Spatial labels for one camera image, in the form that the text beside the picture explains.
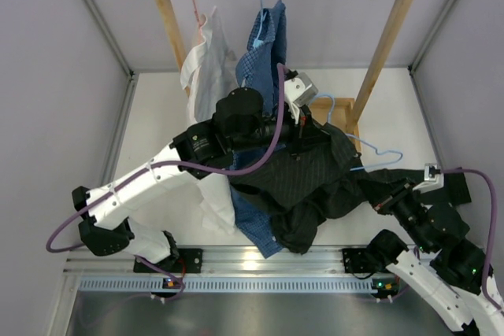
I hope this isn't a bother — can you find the blue hanger with clip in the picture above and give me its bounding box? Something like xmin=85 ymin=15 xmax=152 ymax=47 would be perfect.
xmin=252 ymin=0 xmax=267 ymax=49

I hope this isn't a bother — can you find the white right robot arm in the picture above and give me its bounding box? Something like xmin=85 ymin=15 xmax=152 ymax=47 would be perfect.
xmin=359 ymin=180 xmax=503 ymax=335

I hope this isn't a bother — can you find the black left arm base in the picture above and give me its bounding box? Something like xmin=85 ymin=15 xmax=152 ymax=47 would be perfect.
xmin=155 ymin=248 xmax=203 ymax=274

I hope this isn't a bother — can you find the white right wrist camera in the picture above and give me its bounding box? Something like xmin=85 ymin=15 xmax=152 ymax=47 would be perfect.
xmin=413 ymin=163 xmax=444 ymax=194

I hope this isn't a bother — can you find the light blue wire hanger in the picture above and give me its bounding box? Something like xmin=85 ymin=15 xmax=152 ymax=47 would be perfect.
xmin=309 ymin=93 xmax=404 ymax=172

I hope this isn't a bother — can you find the aluminium mounting rail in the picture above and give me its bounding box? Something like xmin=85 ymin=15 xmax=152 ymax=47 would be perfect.
xmin=64 ymin=246 xmax=369 ymax=277

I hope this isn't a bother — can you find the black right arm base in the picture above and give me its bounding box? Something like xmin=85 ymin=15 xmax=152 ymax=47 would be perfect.
xmin=343 ymin=248 xmax=398 ymax=275

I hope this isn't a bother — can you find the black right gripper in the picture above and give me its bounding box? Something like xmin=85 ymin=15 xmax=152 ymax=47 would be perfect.
xmin=357 ymin=175 xmax=432 ymax=253

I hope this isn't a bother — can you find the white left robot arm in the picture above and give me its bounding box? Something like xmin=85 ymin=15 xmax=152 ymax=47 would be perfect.
xmin=72 ymin=82 xmax=329 ymax=272

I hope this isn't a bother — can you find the white shirt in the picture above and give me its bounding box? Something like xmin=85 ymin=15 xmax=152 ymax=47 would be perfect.
xmin=180 ymin=7 xmax=237 ymax=235

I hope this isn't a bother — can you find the pink wire hanger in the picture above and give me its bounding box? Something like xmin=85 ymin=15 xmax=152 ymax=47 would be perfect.
xmin=191 ymin=0 xmax=206 ymax=44

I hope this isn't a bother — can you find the dark pinstriped shirt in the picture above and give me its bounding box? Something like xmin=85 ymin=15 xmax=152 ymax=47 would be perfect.
xmin=228 ymin=121 xmax=473 ymax=257

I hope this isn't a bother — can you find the light blue slotted cable duct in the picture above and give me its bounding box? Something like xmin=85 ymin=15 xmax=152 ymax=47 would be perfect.
xmin=79 ymin=276 xmax=396 ymax=294

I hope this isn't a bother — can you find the blue checked shirt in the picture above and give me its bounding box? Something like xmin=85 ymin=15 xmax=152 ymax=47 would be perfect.
xmin=230 ymin=0 xmax=287 ymax=258

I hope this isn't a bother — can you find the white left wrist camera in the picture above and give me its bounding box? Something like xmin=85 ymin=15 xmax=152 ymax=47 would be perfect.
xmin=284 ymin=71 xmax=318 ymax=116

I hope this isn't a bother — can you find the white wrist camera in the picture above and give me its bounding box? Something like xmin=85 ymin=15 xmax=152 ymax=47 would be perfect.
xmin=284 ymin=71 xmax=318 ymax=116
xmin=413 ymin=163 xmax=444 ymax=194

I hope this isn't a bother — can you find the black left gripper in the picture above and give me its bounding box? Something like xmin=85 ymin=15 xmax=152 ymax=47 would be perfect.
xmin=230 ymin=102 xmax=334 ymax=160

